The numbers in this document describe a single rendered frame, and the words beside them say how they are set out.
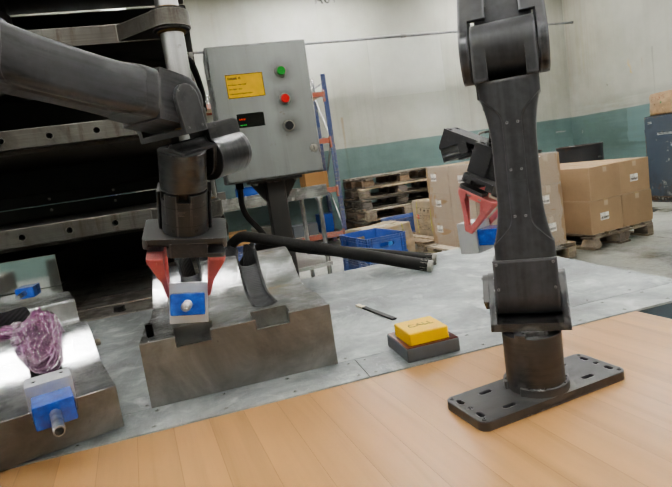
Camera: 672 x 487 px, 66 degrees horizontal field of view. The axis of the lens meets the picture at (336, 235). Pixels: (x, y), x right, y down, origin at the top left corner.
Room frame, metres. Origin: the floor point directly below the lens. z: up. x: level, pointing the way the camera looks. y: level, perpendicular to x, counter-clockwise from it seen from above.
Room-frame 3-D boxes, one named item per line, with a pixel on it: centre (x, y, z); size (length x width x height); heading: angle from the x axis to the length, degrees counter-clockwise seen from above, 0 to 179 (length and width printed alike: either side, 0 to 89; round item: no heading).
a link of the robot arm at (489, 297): (0.57, -0.20, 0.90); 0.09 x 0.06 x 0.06; 70
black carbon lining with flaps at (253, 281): (0.92, 0.22, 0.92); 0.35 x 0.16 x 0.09; 14
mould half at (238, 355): (0.94, 0.21, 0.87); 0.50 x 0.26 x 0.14; 14
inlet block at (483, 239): (0.87, -0.27, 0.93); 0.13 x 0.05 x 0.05; 45
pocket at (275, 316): (0.73, 0.11, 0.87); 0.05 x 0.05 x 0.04; 14
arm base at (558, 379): (0.56, -0.20, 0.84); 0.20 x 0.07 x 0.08; 111
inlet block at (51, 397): (0.57, 0.34, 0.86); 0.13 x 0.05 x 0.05; 31
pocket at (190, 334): (0.70, 0.21, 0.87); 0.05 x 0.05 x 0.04; 14
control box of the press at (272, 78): (1.67, 0.17, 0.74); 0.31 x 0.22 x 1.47; 104
